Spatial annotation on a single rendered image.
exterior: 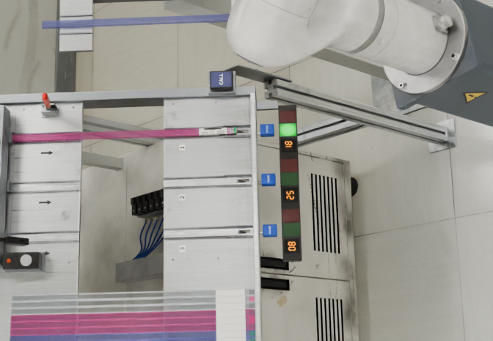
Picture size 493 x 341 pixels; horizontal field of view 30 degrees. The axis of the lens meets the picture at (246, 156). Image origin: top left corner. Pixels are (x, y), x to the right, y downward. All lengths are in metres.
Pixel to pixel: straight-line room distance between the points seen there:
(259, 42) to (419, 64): 0.35
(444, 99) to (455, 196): 0.76
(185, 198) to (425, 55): 0.62
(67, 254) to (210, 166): 0.36
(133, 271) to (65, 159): 0.46
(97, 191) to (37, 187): 0.63
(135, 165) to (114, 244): 0.22
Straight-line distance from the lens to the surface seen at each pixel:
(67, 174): 2.03
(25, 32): 4.10
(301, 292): 2.45
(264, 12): 1.43
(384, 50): 1.59
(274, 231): 1.93
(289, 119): 2.01
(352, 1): 1.53
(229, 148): 1.99
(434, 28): 1.66
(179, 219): 1.96
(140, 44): 3.76
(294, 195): 1.97
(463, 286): 2.46
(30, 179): 2.04
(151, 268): 2.31
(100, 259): 2.60
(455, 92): 1.76
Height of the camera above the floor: 2.00
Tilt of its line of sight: 40 degrees down
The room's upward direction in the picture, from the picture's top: 78 degrees counter-clockwise
